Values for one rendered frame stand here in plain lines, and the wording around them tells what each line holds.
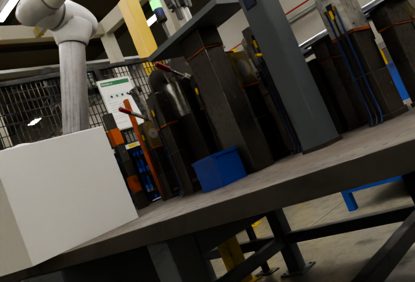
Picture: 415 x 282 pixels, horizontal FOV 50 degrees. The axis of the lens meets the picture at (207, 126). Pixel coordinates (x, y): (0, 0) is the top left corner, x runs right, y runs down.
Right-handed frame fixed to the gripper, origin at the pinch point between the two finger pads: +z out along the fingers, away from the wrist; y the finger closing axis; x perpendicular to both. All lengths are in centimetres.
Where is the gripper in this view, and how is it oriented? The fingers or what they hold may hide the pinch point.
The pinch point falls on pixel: (185, 19)
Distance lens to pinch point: 138.6
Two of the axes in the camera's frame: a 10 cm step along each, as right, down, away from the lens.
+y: -6.2, 1.9, -7.6
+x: 6.9, -3.4, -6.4
